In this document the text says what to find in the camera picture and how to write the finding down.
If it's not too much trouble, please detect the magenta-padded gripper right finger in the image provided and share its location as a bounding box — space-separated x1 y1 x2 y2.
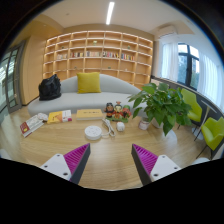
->
130 143 183 187

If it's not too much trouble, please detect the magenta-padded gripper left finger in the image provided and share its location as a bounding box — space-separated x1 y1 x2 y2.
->
39 142 92 185

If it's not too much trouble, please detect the white cube charger gold band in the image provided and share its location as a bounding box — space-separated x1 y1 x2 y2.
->
115 121 126 133

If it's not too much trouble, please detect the small white pink-labelled pot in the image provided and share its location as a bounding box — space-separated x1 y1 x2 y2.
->
138 117 152 131

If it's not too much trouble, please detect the white round power strip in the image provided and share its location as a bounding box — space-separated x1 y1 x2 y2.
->
83 124 103 141

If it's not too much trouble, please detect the yellow and white book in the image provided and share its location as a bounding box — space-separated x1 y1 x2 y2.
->
46 109 73 125

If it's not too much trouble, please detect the open illustrated book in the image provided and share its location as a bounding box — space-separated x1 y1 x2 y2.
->
19 112 49 138

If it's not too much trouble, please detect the large yellow book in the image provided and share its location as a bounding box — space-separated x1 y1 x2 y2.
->
75 108 104 121

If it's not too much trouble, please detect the green potted plant white pot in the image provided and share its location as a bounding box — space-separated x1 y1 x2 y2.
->
127 82 194 137

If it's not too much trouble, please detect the three-figure cartoon figurine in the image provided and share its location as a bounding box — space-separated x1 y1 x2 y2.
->
103 101 132 123

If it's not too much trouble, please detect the lime green chair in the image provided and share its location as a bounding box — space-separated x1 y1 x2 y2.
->
199 116 224 160
179 88 204 130

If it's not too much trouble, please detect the grey curved sofa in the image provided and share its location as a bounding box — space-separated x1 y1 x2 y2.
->
27 73 148 118

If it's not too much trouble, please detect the black bag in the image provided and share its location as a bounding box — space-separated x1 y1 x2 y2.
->
38 73 62 102

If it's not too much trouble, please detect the yellow cushion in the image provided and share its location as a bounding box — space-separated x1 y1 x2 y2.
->
76 71 102 95

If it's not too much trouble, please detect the white sheer curtain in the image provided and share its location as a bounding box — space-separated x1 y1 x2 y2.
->
160 41 179 83
197 53 224 112

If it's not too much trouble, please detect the black-framed window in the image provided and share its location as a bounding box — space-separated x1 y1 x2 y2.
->
177 42 201 91

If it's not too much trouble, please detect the white air conditioner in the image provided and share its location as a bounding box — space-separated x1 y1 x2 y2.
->
157 24 178 38

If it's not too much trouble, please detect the long ceiling light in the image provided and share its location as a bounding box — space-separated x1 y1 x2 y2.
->
105 1 116 26

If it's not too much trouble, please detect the white power cable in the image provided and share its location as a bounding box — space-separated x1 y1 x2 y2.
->
100 118 117 139

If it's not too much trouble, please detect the glass door dark frame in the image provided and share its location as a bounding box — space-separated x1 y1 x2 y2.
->
0 39 27 115

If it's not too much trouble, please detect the wooden wall shelf unit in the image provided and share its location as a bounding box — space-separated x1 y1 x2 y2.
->
42 30 154 90

